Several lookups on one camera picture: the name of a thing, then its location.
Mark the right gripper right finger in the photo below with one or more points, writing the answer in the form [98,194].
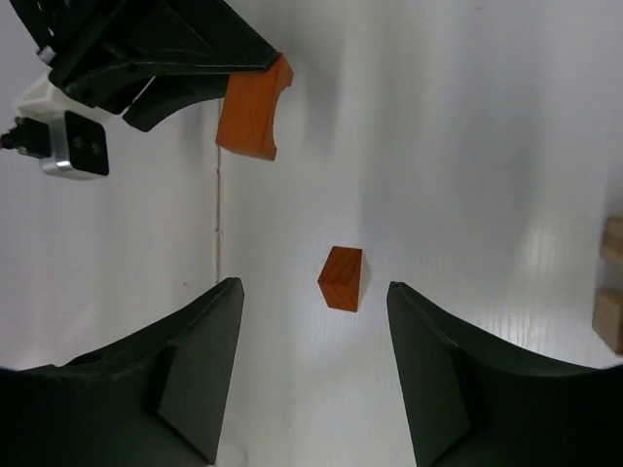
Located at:
[474,399]

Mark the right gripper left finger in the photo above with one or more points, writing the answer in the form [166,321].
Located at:
[154,398]

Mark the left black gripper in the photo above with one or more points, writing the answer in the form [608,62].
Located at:
[102,53]

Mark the light tan wood block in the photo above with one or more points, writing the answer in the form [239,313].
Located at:
[607,318]

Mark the red-brown wedge block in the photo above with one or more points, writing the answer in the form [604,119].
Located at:
[340,278]

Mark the orange arch wood block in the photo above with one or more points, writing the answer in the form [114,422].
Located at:
[246,124]

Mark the striped dark wood block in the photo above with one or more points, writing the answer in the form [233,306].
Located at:
[611,247]

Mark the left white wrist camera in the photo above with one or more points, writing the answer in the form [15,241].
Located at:
[66,137]

